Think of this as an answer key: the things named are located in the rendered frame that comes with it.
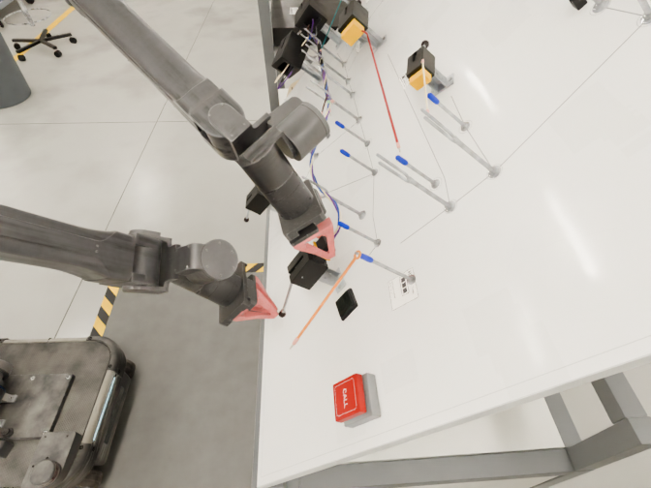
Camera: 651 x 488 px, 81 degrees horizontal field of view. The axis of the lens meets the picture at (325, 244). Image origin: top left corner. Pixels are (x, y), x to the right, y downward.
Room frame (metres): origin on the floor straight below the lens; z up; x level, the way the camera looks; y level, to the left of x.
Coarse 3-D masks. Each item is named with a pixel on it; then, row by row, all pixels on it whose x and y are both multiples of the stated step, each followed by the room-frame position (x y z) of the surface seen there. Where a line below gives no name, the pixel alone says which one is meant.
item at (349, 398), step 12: (336, 384) 0.20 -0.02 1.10; (348, 384) 0.19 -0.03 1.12; (360, 384) 0.19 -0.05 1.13; (336, 396) 0.18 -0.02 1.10; (348, 396) 0.17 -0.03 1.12; (360, 396) 0.17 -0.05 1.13; (336, 408) 0.17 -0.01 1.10; (348, 408) 0.16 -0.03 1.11; (360, 408) 0.16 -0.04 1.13; (336, 420) 0.15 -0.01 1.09
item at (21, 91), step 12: (0, 36) 3.07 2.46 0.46; (0, 48) 2.99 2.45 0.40; (0, 60) 2.94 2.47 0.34; (12, 60) 3.05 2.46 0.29; (0, 72) 2.90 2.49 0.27; (12, 72) 2.98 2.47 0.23; (0, 84) 2.86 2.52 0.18; (12, 84) 2.93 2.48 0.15; (24, 84) 3.04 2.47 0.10; (0, 96) 2.84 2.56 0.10; (12, 96) 2.89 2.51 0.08; (24, 96) 2.97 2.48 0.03; (0, 108) 2.83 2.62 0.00
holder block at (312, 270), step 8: (296, 256) 0.40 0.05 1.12; (304, 256) 0.39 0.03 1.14; (296, 264) 0.39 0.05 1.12; (304, 264) 0.37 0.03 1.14; (312, 264) 0.37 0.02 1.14; (320, 264) 0.38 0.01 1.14; (288, 272) 0.38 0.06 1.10; (296, 272) 0.37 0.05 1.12; (304, 272) 0.37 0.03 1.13; (312, 272) 0.37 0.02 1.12; (320, 272) 0.37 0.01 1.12; (296, 280) 0.36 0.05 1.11; (304, 280) 0.36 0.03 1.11; (312, 280) 0.37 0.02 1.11; (304, 288) 0.36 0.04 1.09
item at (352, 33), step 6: (354, 18) 0.91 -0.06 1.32; (354, 24) 0.89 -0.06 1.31; (360, 24) 0.91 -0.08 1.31; (348, 30) 0.89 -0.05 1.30; (354, 30) 0.89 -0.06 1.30; (360, 30) 0.89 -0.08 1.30; (342, 36) 0.90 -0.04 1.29; (348, 36) 0.90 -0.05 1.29; (354, 36) 0.89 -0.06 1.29; (360, 36) 0.89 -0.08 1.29; (348, 42) 0.90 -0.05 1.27; (354, 42) 0.90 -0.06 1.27
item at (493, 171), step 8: (424, 112) 0.39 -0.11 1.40; (432, 120) 0.39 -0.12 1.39; (440, 128) 0.38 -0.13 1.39; (448, 136) 0.38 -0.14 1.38; (464, 144) 0.39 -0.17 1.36; (472, 152) 0.38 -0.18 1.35; (480, 160) 0.39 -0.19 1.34; (488, 168) 0.39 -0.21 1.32; (496, 168) 0.39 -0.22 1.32; (488, 176) 0.39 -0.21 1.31; (496, 176) 0.38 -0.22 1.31
